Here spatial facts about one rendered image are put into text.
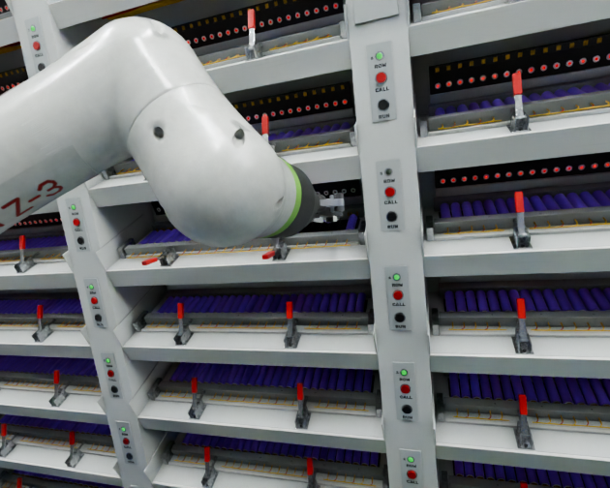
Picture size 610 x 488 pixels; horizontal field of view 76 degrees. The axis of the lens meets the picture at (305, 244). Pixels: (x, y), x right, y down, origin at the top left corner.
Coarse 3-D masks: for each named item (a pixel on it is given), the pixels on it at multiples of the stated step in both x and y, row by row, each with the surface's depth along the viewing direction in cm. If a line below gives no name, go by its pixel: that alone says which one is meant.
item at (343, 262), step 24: (144, 216) 103; (120, 240) 94; (360, 240) 76; (120, 264) 91; (192, 264) 84; (216, 264) 82; (240, 264) 79; (264, 264) 78; (288, 264) 77; (312, 264) 75; (336, 264) 74; (360, 264) 73
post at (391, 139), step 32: (352, 0) 63; (352, 32) 64; (384, 32) 63; (352, 64) 65; (384, 128) 66; (384, 160) 67; (416, 192) 67; (416, 224) 68; (384, 256) 71; (416, 256) 69; (384, 288) 72; (416, 288) 70; (384, 320) 73; (416, 320) 71; (384, 352) 74; (416, 352) 73; (384, 384) 76; (416, 384) 74; (384, 416) 77; (416, 448) 77
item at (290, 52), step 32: (288, 0) 81; (320, 0) 80; (192, 32) 89; (224, 32) 87; (256, 32) 86; (288, 32) 84; (320, 32) 72; (224, 64) 76; (256, 64) 70; (288, 64) 69; (320, 64) 68
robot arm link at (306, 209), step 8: (296, 168) 44; (304, 176) 45; (304, 184) 43; (304, 192) 42; (312, 192) 45; (304, 200) 43; (312, 200) 45; (304, 208) 43; (312, 208) 46; (296, 216) 42; (304, 216) 44; (296, 224) 44; (304, 224) 46; (288, 232) 44; (296, 232) 47; (272, 240) 46
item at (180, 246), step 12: (192, 240) 89; (252, 240) 83; (264, 240) 82; (288, 240) 80; (300, 240) 80; (312, 240) 79; (324, 240) 78; (336, 240) 77; (348, 240) 77; (132, 252) 93; (144, 252) 92; (156, 252) 91; (216, 252) 84; (228, 252) 83
